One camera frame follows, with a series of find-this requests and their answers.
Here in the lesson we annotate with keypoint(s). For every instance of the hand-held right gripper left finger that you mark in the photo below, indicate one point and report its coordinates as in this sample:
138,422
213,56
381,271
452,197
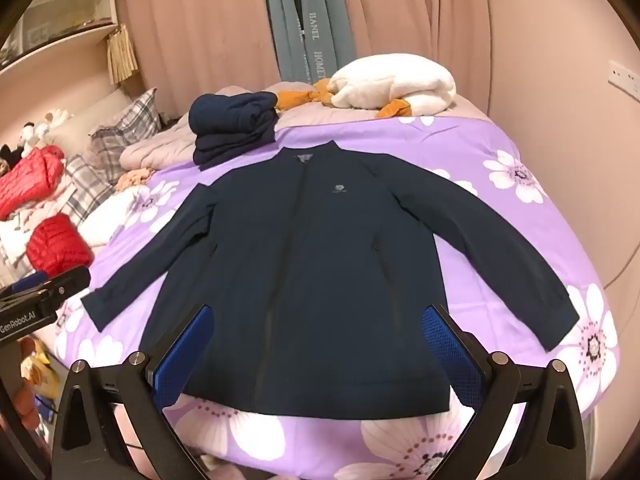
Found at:
186,360

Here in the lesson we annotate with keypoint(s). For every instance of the pink quilt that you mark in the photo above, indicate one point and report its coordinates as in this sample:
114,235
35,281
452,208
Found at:
160,147

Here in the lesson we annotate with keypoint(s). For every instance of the beige tassel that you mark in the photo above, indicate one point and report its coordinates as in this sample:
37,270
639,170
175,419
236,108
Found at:
122,55

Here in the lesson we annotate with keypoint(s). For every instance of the peach cloth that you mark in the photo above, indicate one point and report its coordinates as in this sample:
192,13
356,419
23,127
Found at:
135,179

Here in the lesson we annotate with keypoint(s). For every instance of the white wall power strip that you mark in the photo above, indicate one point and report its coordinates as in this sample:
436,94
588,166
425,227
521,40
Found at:
625,80

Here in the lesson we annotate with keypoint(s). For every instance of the purple floral blanket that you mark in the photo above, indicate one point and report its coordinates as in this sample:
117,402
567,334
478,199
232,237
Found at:
500,240

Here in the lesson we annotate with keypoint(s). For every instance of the pink curtain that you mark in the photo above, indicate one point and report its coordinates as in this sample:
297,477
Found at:
200,25

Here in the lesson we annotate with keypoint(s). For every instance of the white goose plush toy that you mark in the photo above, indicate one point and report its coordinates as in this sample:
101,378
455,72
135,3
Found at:
395,85

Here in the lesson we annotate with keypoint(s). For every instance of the grey hanging curtain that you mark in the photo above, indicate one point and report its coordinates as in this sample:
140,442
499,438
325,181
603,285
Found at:
300,20

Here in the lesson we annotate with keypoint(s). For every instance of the red puffer jacket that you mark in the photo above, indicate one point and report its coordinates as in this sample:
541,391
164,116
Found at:
30,180
57,242

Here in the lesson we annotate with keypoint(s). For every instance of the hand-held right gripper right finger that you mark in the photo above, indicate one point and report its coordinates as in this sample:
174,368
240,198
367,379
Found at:
450,360

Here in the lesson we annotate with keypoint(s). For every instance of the navy zip jacket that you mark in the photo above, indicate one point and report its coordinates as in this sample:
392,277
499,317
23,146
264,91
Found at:
325,285

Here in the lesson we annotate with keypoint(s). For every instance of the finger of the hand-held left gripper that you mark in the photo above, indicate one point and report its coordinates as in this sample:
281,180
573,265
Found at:
65,285

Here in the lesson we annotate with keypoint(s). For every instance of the stack of folded navy clothes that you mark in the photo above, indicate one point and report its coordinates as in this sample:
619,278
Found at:
230,120

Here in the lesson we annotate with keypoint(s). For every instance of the white wall shelf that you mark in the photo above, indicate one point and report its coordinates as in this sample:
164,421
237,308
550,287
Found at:
55,45

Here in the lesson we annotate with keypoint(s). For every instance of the plaid pillow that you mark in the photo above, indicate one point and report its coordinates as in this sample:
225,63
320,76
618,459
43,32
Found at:
87,190
130,125

